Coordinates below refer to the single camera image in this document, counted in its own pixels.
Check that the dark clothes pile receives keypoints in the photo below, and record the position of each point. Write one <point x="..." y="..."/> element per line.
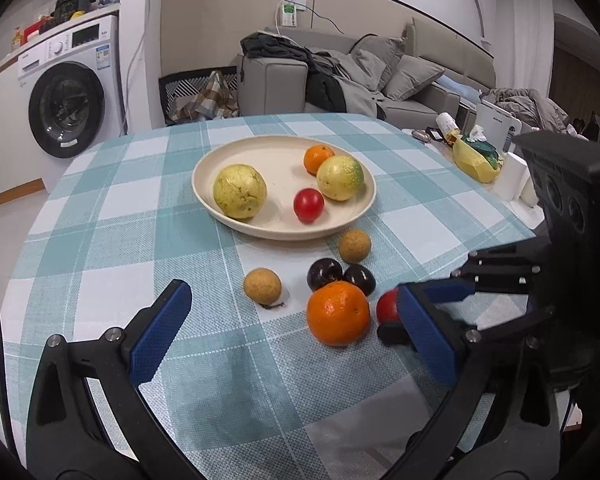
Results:
<point x="325" y="85"/>

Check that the red cherry tomato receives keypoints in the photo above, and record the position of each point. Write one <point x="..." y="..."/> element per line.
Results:
<point x="308" y="205"/>
<point x="387" y="307"/>

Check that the grey sofa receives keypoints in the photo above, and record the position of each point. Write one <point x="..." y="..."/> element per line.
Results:
<point x="270" y="85"/>

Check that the metal keys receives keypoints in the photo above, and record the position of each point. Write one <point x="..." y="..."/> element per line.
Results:
<point x="421" y="135"/>

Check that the grey pillow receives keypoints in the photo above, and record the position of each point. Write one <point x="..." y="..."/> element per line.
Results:
<point x="377" y="57"/>
<point x="412" y="77"/>

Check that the green guava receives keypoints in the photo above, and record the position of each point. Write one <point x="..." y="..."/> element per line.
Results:
<point x="340" y="177"/>

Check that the yellow guava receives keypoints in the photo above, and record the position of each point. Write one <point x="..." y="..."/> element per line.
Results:
<point x="240" y="191"/>

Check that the white washing machine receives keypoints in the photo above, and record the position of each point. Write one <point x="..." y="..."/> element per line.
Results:
<point x="70" y="95"/>

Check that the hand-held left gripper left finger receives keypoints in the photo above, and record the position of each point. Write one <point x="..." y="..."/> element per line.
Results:
<point x="160" y="330"/>

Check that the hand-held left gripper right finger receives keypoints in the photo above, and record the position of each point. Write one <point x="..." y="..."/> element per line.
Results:
<point x="425" y="335"/>

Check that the teal checkered tablecloth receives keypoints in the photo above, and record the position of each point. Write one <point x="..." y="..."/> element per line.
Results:
<point x="180" y="250"/>

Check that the yellow soap bottle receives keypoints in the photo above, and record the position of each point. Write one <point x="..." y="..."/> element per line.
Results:
<point x="16" y="37"/>

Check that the brown longan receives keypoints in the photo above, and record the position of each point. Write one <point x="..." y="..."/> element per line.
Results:
<point x="354" y="245"/>
<point x="262" y="285"/>

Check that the white kitchen counter cabinet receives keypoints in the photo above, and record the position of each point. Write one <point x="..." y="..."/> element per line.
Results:
<point x="5" y="135"/>

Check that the cream round plate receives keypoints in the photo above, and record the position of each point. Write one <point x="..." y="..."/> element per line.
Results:
<point x="280" y="210"/>

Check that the red box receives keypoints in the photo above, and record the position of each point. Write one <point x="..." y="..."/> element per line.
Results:
<point x="32" y="30"/>

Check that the black patterned basket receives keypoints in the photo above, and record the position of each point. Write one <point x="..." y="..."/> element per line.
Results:
<point x="172" y="85"/>

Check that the white box appliance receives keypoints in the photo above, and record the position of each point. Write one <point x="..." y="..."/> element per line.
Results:
<point x="497" y="122"/>

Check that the grey blanket heap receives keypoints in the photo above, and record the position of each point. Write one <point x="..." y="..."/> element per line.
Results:
<point x="525" y="105"/>

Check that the mandarin orange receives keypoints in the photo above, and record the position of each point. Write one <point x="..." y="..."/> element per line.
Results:
<point x="338" y="312"/>
<point x="316" y="158"/>

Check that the black rice cooker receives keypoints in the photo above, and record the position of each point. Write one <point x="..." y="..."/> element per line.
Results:
<point x="75" y="4"/>

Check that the white tube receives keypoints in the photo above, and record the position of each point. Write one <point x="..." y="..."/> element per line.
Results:
<point x="447" y="127"/>

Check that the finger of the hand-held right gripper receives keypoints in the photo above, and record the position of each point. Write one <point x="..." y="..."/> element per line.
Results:
<point x="455" y="291"/>
<point x="392" y="335"/>

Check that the yellow bag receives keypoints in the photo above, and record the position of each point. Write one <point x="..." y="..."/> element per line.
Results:
<point x="475" y="160"/>

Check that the dark purple plum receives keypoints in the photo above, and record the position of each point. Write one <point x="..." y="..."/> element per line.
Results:
<point x="359" y="280"/>
<point x="324" y="273"/>

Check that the plaid cloth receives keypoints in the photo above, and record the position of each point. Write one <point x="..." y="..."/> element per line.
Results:
<point x="207" y="102"/>

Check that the white curtain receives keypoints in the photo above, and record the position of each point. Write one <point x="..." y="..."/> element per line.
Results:
<point x="530" y="35"/>

